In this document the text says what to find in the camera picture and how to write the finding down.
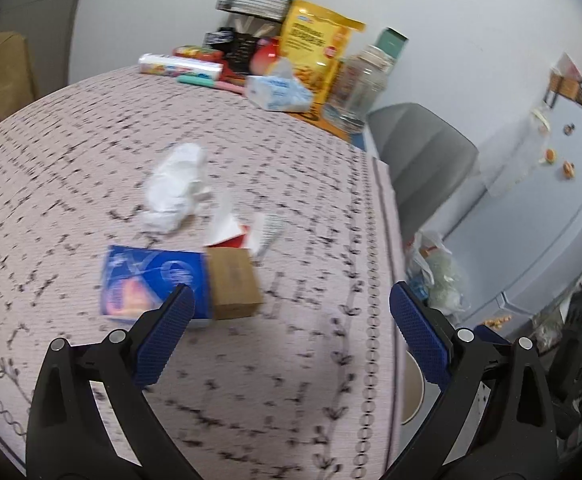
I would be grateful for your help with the yellow snack bag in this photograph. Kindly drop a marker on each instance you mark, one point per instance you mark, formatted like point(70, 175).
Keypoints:
point(316, 50)

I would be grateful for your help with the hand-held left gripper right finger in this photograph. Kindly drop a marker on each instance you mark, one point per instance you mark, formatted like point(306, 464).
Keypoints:
point(421, 335)

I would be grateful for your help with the patterned pink tablecloth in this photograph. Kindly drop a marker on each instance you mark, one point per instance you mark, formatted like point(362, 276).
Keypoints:
point(71, 160)

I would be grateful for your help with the red snack packet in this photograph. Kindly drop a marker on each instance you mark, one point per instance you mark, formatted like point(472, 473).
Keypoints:
point(196, 52)

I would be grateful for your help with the blue white tissue pack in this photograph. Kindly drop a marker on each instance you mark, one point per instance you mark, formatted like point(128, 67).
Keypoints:
point(278, 94)

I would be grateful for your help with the light blue fridge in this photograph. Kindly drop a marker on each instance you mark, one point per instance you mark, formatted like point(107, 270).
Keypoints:
point(546, 220)

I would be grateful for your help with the white plastic bag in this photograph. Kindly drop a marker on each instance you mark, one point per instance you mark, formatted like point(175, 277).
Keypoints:
point(436, 270)

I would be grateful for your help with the dark round fridge magnet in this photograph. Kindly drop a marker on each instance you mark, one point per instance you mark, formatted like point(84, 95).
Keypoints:
point(568, 129)

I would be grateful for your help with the pink pen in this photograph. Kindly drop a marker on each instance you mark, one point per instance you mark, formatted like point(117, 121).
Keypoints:
point(231, 88)

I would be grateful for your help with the white tissue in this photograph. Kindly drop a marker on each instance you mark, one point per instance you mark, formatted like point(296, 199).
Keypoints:
point(176, 187)

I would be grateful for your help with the red white packet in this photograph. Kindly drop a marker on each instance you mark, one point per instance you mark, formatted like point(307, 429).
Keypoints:
point(231, 232)

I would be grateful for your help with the blue white packet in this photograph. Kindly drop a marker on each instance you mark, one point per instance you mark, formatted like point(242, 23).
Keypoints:
point(143, 280)

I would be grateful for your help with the red round container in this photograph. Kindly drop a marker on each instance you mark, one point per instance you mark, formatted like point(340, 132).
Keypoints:
point(266, 55)

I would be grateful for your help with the brown storage basket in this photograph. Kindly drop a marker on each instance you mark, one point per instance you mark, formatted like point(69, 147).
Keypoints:
point(566, 87)

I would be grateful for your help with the yellow black fridge magnet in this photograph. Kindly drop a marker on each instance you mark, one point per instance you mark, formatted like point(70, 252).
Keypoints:
point(568, 168)

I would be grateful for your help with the clear plastic water jug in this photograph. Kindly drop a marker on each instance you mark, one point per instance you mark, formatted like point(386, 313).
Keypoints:
point(363, 85)

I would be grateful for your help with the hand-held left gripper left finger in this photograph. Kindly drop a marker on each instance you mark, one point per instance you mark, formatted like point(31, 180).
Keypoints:
point(163, 340)

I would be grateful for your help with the orange long fridge magnet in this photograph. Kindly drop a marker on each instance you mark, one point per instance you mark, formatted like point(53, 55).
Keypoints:
point(496, 320)

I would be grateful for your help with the small brown cardboard box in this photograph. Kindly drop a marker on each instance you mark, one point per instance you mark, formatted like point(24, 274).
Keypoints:
point(233, 282)

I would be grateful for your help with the green pen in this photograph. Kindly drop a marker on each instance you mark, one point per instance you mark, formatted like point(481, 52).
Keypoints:
point(198, 81)

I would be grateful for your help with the white paper wrapper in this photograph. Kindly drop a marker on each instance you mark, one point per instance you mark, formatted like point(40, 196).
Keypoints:
point(267, 230)

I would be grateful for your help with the orange burger fridge magnet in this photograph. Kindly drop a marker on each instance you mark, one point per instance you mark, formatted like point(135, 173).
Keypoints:
point(551, 155)

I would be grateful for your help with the tall green box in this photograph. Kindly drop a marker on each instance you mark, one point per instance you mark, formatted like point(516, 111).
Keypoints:
point(392, 41)

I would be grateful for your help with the grey upholstered chair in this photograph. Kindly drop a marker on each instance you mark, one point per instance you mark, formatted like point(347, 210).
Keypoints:
point(421, 160)

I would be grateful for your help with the white printed roll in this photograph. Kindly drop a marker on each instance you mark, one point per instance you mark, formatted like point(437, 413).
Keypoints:
point(178, 65)

